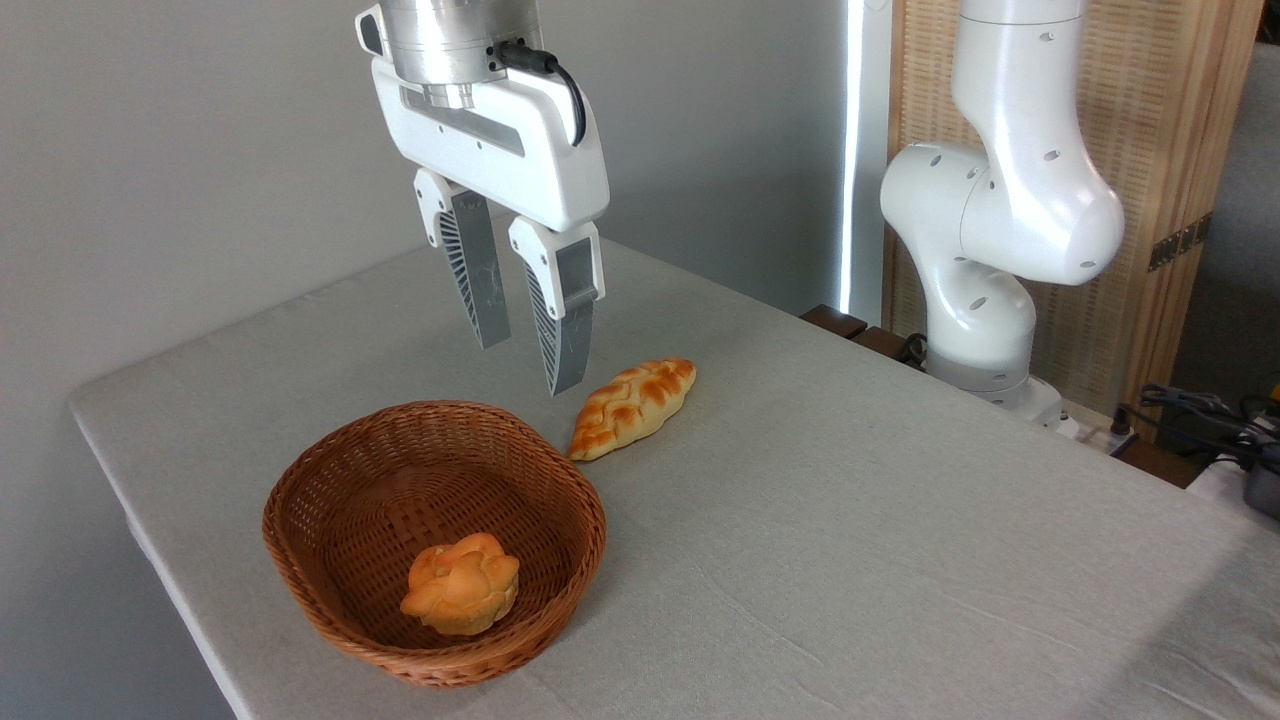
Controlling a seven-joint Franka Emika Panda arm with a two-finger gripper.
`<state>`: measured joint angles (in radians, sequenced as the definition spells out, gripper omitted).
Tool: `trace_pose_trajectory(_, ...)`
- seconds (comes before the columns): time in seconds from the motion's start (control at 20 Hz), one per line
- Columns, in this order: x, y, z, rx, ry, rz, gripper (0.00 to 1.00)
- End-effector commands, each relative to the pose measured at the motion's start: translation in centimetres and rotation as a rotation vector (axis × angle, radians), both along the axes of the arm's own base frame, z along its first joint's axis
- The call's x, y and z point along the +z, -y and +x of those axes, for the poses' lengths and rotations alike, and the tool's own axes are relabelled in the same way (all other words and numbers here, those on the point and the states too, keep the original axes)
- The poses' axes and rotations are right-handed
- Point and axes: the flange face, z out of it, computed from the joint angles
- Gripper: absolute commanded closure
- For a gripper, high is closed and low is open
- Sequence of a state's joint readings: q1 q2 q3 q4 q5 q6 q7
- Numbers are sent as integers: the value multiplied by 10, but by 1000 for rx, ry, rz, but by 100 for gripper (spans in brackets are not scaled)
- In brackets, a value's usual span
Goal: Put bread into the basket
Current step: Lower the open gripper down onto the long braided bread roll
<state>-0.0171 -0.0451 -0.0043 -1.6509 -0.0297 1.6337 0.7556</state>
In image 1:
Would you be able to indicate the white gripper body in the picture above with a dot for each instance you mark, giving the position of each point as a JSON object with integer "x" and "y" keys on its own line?
{"x": 520, "y": 140}

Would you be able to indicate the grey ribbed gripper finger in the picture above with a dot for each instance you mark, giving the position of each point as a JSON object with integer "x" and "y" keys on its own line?
{"x": 480, "y": 290}
{"x": 565, "y": 330}

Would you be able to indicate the long braided bread loaf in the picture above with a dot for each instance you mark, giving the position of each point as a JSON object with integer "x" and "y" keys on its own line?
{"x": 630, "y": 405}

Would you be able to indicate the brown wicker basket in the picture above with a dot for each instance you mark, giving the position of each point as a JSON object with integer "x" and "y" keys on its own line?
{"x": 340, "y": 500}

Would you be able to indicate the round knotted bread bun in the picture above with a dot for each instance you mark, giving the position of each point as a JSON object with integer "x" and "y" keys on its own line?
{"x": 460, "y": 590}

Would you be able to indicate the dark brown wooden furniture edge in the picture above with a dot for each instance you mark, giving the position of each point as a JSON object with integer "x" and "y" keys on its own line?
{"x": 845, "y": 325}

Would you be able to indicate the grey tablecloth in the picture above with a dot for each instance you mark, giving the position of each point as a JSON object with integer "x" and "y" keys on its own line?
{"x": 850, "y": 540}

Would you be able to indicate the metal screen hinge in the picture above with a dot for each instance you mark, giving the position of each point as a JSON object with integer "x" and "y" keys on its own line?
{"x": 1180, "y": 242}

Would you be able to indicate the grey device box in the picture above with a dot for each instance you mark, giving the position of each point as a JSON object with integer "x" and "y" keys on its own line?
{"x": 1265, "y": 485}

